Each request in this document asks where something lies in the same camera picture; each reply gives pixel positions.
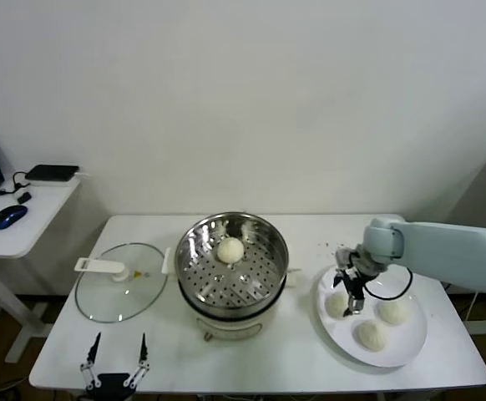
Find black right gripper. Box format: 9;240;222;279
332;269;369;317

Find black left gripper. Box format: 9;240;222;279
79;332;151;398

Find white steamed baozi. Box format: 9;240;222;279
216;236;245;265
325;292;351;321
353;320;390;353
377;299;410;326

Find perforated steel steamer basket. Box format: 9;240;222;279
174;211;290;310

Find scattered brown crumbs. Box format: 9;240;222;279
317;240;345;256

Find white round plate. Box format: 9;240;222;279
312;263;428;368

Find white electric cooker pot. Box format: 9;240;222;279
160;246;302;342

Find white side desk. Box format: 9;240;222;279
0;177;81;364

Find blue computer mouse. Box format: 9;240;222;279
0;205;29;231

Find black flat hard drive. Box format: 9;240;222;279
24;164;80;183

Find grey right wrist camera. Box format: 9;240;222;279
335;246;361;272

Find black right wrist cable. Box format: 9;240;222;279
362;266;414;301

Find glass lid with white handle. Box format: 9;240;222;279
73;242;170;324

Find thin black usb cable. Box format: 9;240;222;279
0;170;29;196

